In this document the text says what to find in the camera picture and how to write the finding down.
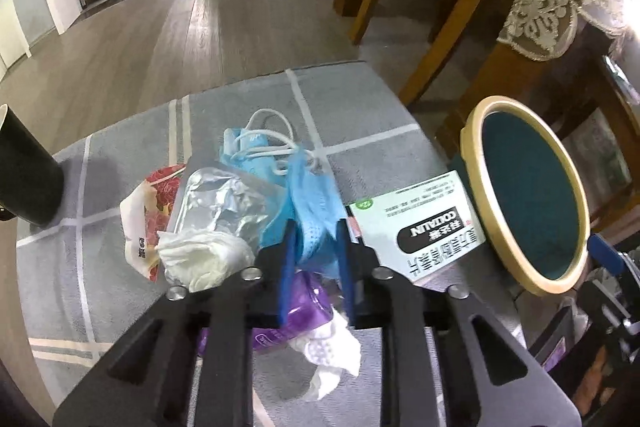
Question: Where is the red printed white packet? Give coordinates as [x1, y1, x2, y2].
[119, 163, 190, 282]

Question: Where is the round bin with beige rim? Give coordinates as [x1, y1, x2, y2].
[460, 96, 591, 298]

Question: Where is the white tissue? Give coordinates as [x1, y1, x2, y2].
[290, 307, 362, 403]
[156, 229, 257, 294]

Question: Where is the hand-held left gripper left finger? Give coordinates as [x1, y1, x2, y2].
[52, 219, 297, 427]

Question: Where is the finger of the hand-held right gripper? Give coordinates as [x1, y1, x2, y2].
[529, 304, 581, 375]
[587, 233, 640, 290]

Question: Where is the person's right hand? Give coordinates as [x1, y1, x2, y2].
[581, 347, 619, 414]

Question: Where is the green white medicine box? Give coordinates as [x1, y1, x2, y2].
[346, 169, 487, 291]

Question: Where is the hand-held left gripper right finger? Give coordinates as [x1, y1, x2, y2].
[336, 219, 583, 427]

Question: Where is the purple tissue packet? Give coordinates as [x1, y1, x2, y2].
[195, 269, 335, 356]

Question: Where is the black mug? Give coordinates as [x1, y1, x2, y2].
[0, 103, 66, 228]

